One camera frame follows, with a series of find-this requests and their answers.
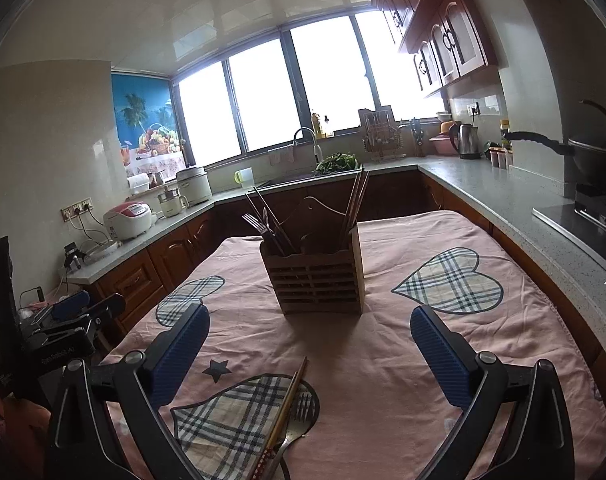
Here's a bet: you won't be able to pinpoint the grey kitchen countertop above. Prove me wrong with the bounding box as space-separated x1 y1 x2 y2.
66 155 606 361

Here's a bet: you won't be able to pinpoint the pink plaid-heart tablecloth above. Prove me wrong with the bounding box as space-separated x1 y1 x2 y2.
100 210 606 480

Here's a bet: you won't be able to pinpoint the light wooden chopstick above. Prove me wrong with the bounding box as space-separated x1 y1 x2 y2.
344 170 364 248

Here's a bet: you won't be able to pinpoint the wooden lower cabinets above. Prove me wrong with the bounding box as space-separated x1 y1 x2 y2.
66 169 494 343

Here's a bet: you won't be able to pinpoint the long metal chopstick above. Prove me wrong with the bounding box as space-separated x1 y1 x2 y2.
245 191 285 257
253 186 299 256

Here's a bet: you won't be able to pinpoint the steel electric kettle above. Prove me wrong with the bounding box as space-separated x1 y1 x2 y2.
449 122 483 160

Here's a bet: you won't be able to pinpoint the condiment bottles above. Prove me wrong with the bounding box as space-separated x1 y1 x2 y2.
487 119 514 170

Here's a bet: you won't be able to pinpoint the wire dish rack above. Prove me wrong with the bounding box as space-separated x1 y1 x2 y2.
357 107 407 164

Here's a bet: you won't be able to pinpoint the wooden cabinets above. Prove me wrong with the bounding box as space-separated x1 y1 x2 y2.
372 0 500 99
66 169 494 343

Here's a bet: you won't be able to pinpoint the black wok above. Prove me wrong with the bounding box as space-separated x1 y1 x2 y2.
502 99 606 187

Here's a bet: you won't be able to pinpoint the small black device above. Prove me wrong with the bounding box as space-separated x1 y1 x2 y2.
62 242 87 269

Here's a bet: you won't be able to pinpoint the chrome kitchen faucet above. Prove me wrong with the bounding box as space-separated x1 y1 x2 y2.
292 127 323 171

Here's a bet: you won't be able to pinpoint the red-patterned golden chopstick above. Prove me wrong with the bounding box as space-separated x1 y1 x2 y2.
245 356 306 480
253 356 310 480

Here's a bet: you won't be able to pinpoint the wooden utensil holder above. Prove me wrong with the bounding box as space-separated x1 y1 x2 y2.
259 197 365 316

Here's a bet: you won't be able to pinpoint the small white electric pot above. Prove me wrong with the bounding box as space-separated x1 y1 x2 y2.
156 187 190 219

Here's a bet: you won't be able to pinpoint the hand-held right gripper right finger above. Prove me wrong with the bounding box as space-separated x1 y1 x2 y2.
410 304 576 480

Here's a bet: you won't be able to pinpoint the fruit wall poster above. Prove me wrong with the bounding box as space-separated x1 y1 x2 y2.
111 72 187 169

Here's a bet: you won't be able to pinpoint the wall power strip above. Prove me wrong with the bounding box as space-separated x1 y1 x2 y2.
60 198 95 222

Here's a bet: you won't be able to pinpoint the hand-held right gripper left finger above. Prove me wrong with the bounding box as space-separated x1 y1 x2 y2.
46 303 212 480

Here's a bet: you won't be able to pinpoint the pink plastic basin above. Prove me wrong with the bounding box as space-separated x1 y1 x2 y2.
429 120 459 156

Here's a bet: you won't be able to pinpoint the brown wooden chopstick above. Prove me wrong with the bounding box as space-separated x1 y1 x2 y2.
339 172 360 250
352 170 370 234
348 169 367 241

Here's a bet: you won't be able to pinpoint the red and white rice cooker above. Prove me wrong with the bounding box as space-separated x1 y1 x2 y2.
102 201 152 241

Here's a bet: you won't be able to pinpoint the knife block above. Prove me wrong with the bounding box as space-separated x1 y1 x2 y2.
409 117 427 157

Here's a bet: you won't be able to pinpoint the green leafy vegetables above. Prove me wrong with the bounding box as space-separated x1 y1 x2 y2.
315 152 359 175

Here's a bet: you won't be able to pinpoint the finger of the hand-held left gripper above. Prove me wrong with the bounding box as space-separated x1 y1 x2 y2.
42 293 127 336
20 289 92 331

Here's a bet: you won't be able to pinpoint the wooden upper cabinets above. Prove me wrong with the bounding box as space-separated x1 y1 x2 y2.
372 0 500 99

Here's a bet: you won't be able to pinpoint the yellow bottle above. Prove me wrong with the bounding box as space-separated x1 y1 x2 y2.
310 112 334 140

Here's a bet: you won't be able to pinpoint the person's left forearm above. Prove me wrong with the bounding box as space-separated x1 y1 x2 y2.
0 360 52 480

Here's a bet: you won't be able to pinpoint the tall white electric cooker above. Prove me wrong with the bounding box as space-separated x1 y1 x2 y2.
175 164 213 206

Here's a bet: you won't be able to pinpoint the kitchen window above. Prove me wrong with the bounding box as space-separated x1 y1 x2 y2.
174 10 452 167

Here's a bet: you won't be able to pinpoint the black gas stove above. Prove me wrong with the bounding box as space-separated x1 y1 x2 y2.
532 184 606 266

